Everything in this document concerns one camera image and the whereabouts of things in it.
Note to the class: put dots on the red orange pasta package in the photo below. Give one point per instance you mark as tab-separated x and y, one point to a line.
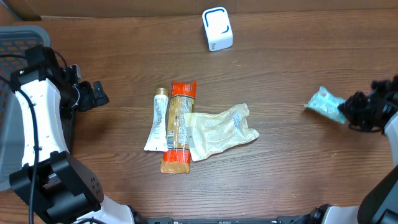
182	101

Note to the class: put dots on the grey plastic mesh basket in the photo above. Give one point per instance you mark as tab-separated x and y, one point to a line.
13	40

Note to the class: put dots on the beige plastic pouch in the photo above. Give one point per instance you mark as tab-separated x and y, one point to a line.
209	134

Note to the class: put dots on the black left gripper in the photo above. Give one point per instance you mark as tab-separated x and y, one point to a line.
91	96

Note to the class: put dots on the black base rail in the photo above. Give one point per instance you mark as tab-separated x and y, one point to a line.
278	220

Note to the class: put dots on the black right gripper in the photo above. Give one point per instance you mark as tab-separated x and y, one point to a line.
350	111

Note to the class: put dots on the teal snack packet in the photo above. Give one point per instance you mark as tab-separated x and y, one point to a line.
324	103

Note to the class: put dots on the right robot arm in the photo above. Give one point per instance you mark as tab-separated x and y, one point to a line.
379	206

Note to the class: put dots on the brown cardboard backdrop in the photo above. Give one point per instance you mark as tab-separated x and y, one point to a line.
33	9

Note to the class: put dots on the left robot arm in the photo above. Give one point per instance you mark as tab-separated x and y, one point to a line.
57	187

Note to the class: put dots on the white tube gold cap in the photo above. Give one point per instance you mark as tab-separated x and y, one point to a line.
157	140

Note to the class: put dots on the white barcode scanner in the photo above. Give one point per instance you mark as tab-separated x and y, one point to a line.
217	28

